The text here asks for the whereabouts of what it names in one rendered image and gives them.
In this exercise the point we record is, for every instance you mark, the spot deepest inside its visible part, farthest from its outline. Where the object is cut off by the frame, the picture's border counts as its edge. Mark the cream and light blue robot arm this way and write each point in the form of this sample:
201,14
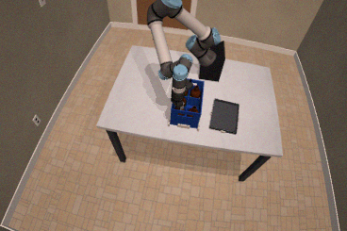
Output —
195,44

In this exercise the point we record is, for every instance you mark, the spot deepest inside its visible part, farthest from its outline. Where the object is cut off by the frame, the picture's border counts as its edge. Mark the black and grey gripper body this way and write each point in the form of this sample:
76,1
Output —
178,94

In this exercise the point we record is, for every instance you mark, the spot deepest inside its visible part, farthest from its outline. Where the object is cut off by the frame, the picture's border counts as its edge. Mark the blue divided crate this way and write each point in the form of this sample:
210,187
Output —
191,121

